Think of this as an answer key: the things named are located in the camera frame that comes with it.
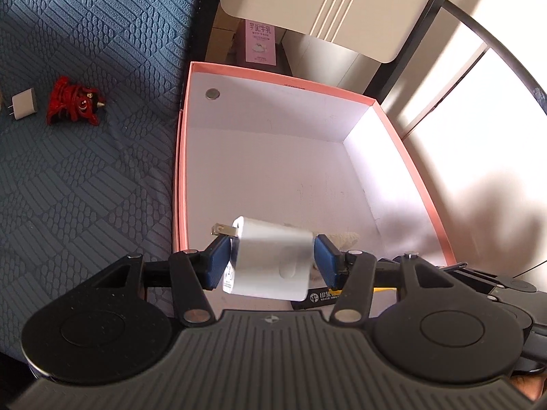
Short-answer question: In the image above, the white fluffy plush toy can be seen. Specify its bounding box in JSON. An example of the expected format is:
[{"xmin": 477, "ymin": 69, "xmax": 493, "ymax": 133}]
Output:
[{"xmin": 311, "ymin": 231, "xmax": 360, "ymax": 275}]

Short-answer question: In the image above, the white charger front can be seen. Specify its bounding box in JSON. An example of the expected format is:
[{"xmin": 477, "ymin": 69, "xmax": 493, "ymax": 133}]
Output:
[{"xmin": 212, "ymin": 217, "xmax": 314, "ymax": 302}]

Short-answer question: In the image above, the white charger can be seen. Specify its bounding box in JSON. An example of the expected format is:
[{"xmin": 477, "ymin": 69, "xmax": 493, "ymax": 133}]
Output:
[
  {"xmin": 8, "ymin": 88, "xmax": 38, "ymax": 120},
  {"xmin": 212, "ymin": 217, "xmax": 314, "ymax": 302}
]

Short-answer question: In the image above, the red lion dance figurine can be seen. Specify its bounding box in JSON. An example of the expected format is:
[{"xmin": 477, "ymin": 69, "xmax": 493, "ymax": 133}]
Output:
[{"xmin": 46, "ymin": 76, "xmax": 107, "ymax": 126}]

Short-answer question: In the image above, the yellow handle screwdriver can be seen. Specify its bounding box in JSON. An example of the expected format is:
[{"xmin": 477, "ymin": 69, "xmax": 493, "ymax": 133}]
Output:
[{"xmin": 329, "ymin": 287, "xmax": 397, "ymax": 296}]

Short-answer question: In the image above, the pink cardboard box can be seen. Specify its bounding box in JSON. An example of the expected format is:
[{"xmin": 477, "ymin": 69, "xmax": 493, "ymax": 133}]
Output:
[{"xmin": 173, "ymin": 62, "xmax": 455, "ymax": 265}]

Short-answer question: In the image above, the pink milk carton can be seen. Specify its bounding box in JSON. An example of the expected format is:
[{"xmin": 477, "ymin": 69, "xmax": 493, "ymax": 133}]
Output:
[{"xmin": 244, "ymin": 19, "xmax": 276, "ymax": 66}]

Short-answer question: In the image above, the blue textured chair cover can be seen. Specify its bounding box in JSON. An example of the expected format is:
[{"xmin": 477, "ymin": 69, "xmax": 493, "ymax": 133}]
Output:
[{"xmin": 1, "ymin": 0, "xmax": 199, "ymax": 359}]

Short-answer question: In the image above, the black curved metal rail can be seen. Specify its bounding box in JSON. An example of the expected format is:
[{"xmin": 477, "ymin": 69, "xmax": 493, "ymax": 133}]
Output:
[{"xmin": 442, "ymin": 0, "xmax": 547, "ymax": 114}]

